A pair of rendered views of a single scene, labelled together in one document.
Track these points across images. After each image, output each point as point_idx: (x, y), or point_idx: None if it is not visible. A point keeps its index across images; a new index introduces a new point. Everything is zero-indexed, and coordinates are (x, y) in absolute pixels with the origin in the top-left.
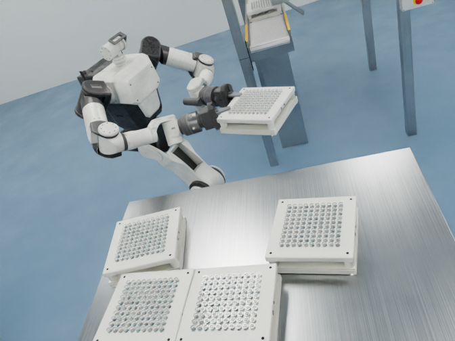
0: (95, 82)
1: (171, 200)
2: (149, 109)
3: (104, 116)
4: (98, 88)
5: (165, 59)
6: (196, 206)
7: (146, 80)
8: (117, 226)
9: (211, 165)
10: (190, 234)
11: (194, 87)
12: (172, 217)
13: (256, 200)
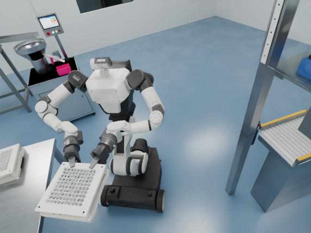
0: (79, 75)
1: (44, 161)
2: (108, 109)
3: (58, 96)
4: (75, 80)
5: (140, 92)
6: (29, 178)
7: (108, 95)
8: (14, 145)
9: (132, 161)
10: (5, 185)
11: (107, 128)
12: (3, 172)
13: (14, 219)
